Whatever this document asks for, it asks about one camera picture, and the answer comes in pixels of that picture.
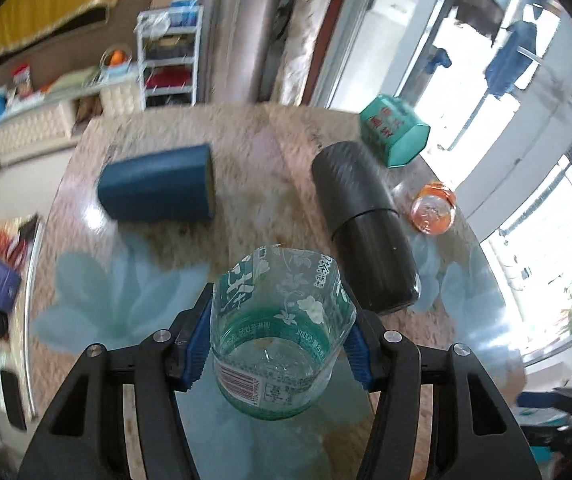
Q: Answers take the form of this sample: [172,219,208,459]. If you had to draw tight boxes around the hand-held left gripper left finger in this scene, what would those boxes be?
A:
[17,282,215,480]

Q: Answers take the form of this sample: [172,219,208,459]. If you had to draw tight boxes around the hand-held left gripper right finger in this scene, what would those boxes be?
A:
[338,280,541,480]

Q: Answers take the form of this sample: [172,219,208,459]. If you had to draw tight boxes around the clear green-labelled plastic bottle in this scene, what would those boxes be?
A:
[209,244,357,420]

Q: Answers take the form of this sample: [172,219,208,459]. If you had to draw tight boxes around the dark blue cup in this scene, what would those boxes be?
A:
[97,144,217,223]

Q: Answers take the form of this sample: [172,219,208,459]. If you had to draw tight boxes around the black thermos flask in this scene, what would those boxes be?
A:
[311,141,423,316]

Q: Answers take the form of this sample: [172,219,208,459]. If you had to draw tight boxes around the orange plastic bottle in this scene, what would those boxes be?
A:
[410,182,456,235]

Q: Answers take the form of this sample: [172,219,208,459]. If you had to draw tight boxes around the green hexagonal tin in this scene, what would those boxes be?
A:
[358,94,430,169]

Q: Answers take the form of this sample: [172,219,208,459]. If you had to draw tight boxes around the cream padded bench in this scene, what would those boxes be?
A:
[0,72,142,173]

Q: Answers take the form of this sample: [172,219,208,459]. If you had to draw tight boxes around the white shelf rack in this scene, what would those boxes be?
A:
[136,4,203,110]

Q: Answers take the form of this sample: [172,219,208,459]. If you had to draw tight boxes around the orange fruit basket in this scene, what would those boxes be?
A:
[100,45,134,71]

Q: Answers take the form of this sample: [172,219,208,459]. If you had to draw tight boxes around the blue hanging garment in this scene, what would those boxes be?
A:
[484,20,538,99]

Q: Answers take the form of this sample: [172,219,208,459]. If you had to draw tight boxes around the yellow cloth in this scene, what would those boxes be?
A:
[0,0,124,67]

